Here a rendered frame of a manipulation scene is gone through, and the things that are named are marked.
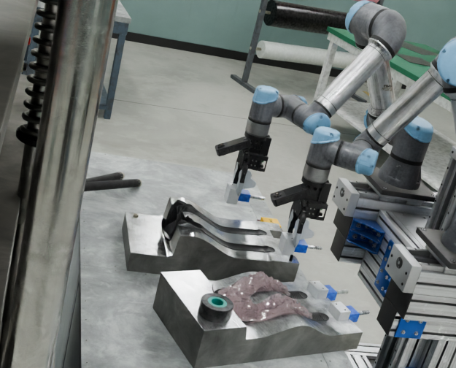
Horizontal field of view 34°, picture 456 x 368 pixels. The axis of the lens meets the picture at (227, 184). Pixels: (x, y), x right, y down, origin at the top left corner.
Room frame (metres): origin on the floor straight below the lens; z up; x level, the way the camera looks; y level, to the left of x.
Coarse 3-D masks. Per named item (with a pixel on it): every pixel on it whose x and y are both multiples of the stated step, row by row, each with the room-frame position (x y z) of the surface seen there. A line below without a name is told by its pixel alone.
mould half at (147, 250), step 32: (128, 224) 2.02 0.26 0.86; (160, 224) 2.07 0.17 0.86; (224, 224) 2.14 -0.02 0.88; (256, 224) 2.19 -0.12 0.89; (128, 256) 1.87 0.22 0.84; (160, 256) 1.87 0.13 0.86; (192, 256) 1.90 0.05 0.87; (224, 256) 1.92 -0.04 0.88; (256, 256) 1.97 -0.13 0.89; (288, 256) 2.02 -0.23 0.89
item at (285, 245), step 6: (282, 234) 2.06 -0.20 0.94; (288, 234) 2.06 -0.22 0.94; (282, 240) 2.04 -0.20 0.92; (288, 240) 2.02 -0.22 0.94; (300, 240) 2.06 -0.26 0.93; (282, 246) 2.03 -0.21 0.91; (288, 246) 2.02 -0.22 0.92; (300, 246) 2.04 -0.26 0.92; (306, 246) 2.04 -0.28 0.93; (312, 246) 2.07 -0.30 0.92; (318, 246) 2.08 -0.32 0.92; (282, 252) 2.02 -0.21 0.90; (288, 252) 2.02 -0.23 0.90; (300, 252) 2.04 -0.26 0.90
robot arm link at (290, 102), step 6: (282, 96) 2.33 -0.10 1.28; (288, 96) 2.34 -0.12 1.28; (294, 96) 2.36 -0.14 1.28; (300, 96) 2.38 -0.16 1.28; (282, 102) 2.31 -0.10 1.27; (288, 102) 2.32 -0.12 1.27; (294, 102) 2.31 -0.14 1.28; (300, 102) 2.30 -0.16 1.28; (306, 102) 2.37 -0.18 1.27; (282, 108) 2.30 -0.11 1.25; (288, 108) 2.30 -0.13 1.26; (294, 108) 2.28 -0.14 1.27; (282, 114) 2.31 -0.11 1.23; (288, 114) 2.29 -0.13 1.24
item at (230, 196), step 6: (228, 186) 2.29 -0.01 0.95; (234, 186) 2.29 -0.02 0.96; (228, 192) 2.27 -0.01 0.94; (234, 192) 2.27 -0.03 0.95; (246, 192) 2.30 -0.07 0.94; (228, 198) 2.27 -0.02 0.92; (234, 198) 2.27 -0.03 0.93; (240, 198) 2.28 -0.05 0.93; (246, 198) 2.29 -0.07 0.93; (252, 198) 2.31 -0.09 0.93; (258, 198) 2.31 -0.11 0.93; (264, 198) 2.32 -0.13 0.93
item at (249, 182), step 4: (240, 172) 2.27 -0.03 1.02; (248, 172) 2.27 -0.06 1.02; (240, 176) 2.26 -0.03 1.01; (248, 176) 2.27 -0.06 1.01; (244, 180) 2.26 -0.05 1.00; (248, 180) 2.27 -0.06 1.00; (252, 180) 2.27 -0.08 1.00; (240, 184) 2.25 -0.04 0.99; (244, 184) 2.26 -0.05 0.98; (248, 184) 2.27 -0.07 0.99; (252, 184) 2.27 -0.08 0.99; (236, 188) 2.26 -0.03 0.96; (240, 188) 2.25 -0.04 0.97; (236, 192) 2.26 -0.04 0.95; (240, 192) 2.26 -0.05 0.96
